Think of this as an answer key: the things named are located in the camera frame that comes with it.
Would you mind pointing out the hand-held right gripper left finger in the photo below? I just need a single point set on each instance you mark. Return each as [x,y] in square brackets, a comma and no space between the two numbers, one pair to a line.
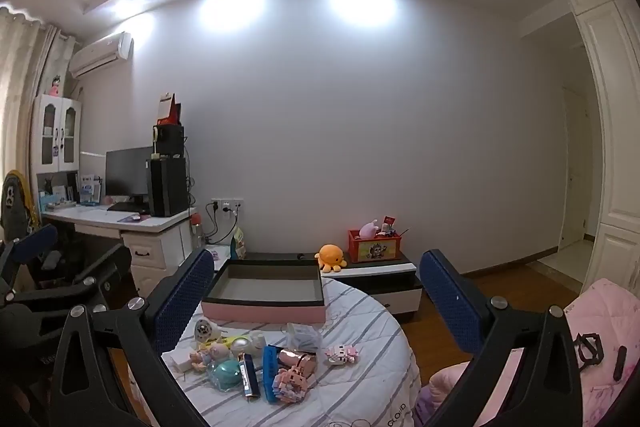
[185,302]

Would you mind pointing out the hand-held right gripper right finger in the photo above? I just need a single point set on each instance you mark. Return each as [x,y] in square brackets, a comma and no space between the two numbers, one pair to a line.
[450,302]

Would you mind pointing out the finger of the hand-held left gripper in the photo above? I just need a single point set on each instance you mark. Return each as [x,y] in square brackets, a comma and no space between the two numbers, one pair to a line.
[100,266]
[35,244]

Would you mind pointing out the white plush toy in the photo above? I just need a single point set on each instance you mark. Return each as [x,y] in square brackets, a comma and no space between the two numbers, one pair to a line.
[246,345]

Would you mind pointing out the pink storage box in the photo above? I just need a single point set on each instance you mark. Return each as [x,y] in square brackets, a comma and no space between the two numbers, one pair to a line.
[260,312]

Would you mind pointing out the teal round case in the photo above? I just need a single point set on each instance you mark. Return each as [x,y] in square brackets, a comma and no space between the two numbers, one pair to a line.
[225,372]

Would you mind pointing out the blue snack bar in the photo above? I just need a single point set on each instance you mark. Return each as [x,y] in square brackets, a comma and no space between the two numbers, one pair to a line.
[248,377]

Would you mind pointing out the blue highlighter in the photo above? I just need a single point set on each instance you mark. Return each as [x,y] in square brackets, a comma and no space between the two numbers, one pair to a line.
[271,372]

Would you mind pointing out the small pink block toy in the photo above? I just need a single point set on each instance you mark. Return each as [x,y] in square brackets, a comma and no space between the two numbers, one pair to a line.
[342,353]

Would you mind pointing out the clear plastic box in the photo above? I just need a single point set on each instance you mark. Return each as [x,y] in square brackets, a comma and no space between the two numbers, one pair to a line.
[302,337]

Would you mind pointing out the rose gold case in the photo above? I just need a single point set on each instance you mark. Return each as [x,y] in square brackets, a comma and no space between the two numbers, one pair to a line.
[300,359]

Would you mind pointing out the pink block figure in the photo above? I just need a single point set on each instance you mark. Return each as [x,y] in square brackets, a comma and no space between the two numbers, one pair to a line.
[290,384]

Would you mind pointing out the dark patterned jacket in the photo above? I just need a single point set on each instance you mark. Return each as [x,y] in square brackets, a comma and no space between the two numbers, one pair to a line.
[15,202]

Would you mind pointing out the small white side table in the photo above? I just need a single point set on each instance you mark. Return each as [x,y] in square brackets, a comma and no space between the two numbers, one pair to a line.
[220,254]

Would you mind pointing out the white desk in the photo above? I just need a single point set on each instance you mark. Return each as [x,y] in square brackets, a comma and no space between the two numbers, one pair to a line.
[150,232]

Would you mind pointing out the black keyboard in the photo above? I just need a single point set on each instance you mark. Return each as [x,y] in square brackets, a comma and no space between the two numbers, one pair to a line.
[125,207]

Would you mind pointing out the red-capped bottle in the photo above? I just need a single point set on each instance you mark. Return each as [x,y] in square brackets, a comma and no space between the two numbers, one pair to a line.
[196,229]

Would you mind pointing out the blue and white box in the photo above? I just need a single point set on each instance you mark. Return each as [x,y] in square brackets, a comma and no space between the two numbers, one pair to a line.
[90,189]

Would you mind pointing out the snack bag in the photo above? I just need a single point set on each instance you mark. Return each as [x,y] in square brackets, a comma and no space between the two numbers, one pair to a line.
[240,244]

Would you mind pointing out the red storage crate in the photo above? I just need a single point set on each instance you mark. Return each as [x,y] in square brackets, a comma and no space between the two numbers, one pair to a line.
[375,247]

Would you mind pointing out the black monitor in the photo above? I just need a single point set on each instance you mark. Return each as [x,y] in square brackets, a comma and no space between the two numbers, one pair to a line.
[127,172]

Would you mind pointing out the black computer tower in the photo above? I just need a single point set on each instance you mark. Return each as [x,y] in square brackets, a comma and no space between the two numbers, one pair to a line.
[167,187]

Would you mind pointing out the pink plush toy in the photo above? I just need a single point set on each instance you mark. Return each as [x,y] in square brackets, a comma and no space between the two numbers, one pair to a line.
[369,229]

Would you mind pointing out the white glass-door cabinet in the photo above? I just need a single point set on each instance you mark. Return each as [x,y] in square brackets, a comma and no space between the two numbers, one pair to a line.
[55,132]

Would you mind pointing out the orange octopus plush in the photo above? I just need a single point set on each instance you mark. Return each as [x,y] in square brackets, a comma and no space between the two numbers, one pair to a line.
[331,257]

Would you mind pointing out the black speaker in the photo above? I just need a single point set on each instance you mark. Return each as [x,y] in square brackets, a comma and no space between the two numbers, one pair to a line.
[169,142]

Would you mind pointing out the pink quilt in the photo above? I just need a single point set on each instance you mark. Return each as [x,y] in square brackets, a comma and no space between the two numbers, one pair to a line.
[600,322]

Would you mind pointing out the pink doll figure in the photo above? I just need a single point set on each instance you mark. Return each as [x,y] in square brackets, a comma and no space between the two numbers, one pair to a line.
[55,86]

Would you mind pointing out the beige curtain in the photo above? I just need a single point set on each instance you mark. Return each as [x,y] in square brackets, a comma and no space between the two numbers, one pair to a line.
[20,82]

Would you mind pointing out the white door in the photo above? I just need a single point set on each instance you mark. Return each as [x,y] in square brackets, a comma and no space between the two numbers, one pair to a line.
[575,192]

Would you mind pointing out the red and white box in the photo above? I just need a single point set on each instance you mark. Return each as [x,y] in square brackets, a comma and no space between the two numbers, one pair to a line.
[167,109]

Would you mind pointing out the black marker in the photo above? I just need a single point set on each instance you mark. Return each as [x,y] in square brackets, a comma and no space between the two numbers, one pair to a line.
[620,363]

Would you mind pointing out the white air conditioner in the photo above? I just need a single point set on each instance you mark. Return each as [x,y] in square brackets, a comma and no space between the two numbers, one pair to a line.
[100,52]

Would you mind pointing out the white wardrobe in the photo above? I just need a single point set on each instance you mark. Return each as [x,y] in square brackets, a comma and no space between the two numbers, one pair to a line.
[610,107]

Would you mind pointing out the white wall socket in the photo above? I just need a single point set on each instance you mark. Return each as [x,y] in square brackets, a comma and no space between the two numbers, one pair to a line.
[226,205]

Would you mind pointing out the black plastic frame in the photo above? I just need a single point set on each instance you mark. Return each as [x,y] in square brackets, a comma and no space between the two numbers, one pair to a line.
[587,349]

